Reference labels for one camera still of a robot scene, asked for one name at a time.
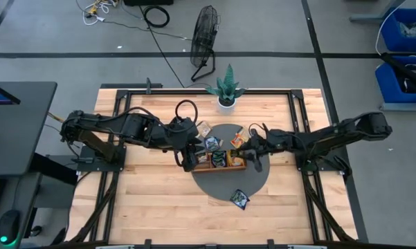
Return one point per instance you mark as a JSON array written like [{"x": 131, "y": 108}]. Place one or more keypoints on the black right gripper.
[{"x": 275, "y": 141}]

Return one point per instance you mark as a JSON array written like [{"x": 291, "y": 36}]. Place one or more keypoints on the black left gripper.
[{"x": 180, "y": 135}]

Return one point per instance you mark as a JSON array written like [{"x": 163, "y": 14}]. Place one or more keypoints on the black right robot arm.
[{"x": 349, "y": 129}]

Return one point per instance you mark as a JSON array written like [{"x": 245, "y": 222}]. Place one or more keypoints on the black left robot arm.
[{"x": 100, "y": 122}]

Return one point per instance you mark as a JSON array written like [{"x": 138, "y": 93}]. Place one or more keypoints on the wooden tea organizer box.
[{"x": 225, "y": 169}]

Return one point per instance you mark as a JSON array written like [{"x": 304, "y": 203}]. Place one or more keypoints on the round grey mat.
[{"x": 221, "y": 186}]

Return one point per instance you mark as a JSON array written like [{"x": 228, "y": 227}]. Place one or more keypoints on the white plant pot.
[{"x": 226, "y": 105}]

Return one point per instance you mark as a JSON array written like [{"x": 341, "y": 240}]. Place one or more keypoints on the green succulent plant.
[{"x": 227, "y": 88}]

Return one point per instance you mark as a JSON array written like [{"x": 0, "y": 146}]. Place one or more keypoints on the black floor fan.
[{"x": 204, "y": 34}]

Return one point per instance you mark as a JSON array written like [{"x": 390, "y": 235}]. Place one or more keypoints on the blue storage bin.
[
  {"x": 391, "y": 34},
  {"x": 387, "y": 86}
]

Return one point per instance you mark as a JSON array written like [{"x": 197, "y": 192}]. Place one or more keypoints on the black box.
[{"x": 149, "y": 2}]

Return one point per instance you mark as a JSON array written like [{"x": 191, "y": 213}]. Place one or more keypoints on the grey table leg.
[{"x": 367, "y": 17}]

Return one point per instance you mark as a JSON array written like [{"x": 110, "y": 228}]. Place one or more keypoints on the black desk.
[{"x": 20, "y": 131}]

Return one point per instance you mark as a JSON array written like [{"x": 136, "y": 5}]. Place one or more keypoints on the blue screen monitor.
[{"x": 0, "y": 97}]

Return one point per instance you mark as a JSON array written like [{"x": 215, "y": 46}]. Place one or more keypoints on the black computer mouse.
[{"x": 8, "y": 226}]

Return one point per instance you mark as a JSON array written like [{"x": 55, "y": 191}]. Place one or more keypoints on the black aluminium rig frame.
[{"x": 166, "y": 91}]

